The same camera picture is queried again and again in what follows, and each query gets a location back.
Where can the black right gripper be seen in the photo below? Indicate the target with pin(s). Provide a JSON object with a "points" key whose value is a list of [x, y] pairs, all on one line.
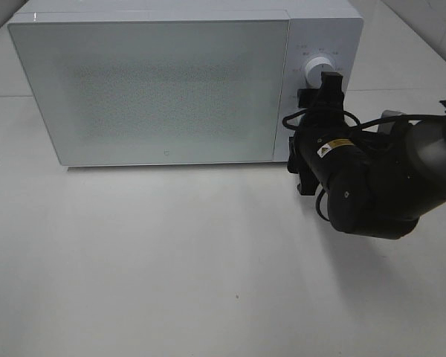
{"points": [[320, 120]]}

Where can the white microwave door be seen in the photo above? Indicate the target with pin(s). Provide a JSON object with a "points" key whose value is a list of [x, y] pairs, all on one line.
{"points": [[123, 93]]}

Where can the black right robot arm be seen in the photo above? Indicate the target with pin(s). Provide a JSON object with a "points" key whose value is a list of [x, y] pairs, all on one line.
{"points": [[378, 178]]}

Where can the white upper microwave knob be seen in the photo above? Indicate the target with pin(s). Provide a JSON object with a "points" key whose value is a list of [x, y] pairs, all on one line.
{"points": [[314, 68]]}

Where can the white microwave oven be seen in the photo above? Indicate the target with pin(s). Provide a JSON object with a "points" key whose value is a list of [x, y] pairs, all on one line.
{"points": [[330, 28]]}

